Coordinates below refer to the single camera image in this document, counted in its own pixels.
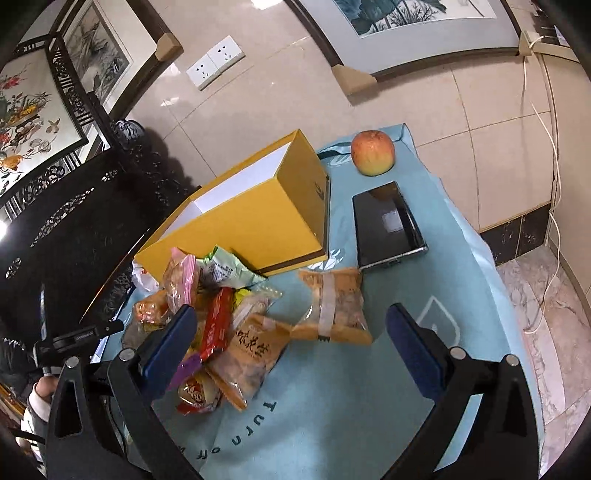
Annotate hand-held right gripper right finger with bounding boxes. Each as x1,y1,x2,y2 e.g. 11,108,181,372
383,303,542,480

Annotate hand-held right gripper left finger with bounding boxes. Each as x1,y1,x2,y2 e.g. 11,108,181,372
46,304,204,480

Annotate purple snack packet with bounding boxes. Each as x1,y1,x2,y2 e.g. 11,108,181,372
168,353,204,393

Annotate orange snack packet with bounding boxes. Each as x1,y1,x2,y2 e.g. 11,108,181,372
133,290,169,333

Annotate red yellow snack packet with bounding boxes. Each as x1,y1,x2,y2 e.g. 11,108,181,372
177,373,223,417

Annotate pink striped clear snack packet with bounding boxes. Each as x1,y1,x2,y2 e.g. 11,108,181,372
163,248,202,315

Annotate brown printed snack packet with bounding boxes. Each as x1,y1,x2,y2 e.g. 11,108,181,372
205,314,293,412

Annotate clear-wrapped pastry packet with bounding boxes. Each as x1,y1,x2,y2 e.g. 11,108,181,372
291,268,374,347

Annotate green white snack packet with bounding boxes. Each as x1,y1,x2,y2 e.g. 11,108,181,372
198,246,267,291

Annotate clear pastry packet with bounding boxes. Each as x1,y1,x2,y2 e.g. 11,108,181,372
233,284,283,324

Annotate yellow cardboard box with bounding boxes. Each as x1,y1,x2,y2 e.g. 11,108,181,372
134,129,331,282

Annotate person's left forearm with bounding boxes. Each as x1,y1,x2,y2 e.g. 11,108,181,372
21,392,51,432

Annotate person's left hand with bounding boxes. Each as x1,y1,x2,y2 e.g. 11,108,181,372
34,375,59,401

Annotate dark carved wooden furniture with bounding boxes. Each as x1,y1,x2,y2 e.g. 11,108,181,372
0,120,204,402

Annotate teal printed cloth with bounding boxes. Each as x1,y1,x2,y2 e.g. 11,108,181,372
90,122,546,480

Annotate black smartphone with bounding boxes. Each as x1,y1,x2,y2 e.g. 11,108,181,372
352,181,429,272

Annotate red yellow apple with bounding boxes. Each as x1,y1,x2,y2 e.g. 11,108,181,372
350,130,397,177

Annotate framed landscape painting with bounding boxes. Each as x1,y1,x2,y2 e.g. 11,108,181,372
48,0,183,116

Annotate framed lotus painting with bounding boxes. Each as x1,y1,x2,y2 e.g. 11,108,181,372
281,0,536,83

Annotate floral panel dark carved frame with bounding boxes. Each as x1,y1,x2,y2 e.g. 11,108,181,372
0,39,112,208

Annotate white cable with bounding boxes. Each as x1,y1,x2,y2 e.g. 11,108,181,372
522,28,565,335

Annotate white wall socket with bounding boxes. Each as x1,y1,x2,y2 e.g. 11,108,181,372
186,58,219,91
208,36,245,70

